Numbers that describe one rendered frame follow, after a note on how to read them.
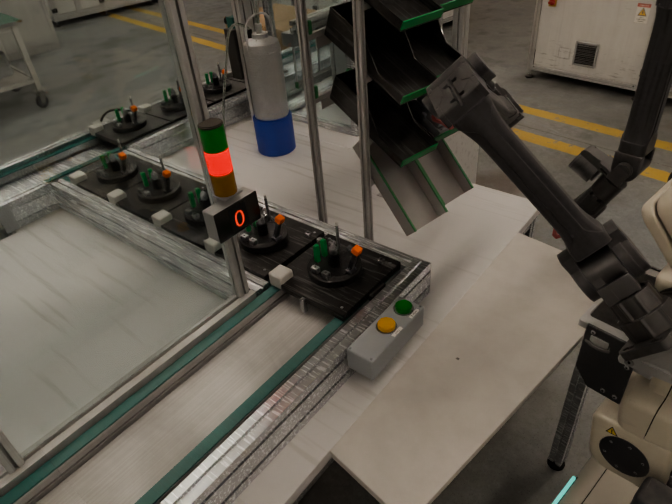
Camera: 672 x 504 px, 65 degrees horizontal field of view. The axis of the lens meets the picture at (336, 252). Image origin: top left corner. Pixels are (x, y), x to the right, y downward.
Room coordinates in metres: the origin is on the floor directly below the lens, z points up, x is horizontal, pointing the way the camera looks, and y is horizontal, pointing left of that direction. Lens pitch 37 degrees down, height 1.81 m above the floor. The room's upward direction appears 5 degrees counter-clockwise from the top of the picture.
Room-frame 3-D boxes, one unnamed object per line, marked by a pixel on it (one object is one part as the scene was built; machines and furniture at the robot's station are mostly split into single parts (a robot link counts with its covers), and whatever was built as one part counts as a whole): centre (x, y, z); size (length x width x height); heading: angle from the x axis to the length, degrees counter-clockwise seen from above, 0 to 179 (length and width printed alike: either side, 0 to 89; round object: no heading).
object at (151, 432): (0.85, 0.22, 0.91); 0.84 x 0.28 x 0.10; 138
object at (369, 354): (0.85, -0.10, 0.93); 0.21 x 0.07 x 0.06; 138
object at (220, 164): (0.99, 0.22, 1.33); 0.05 x 0.05 x 0.05
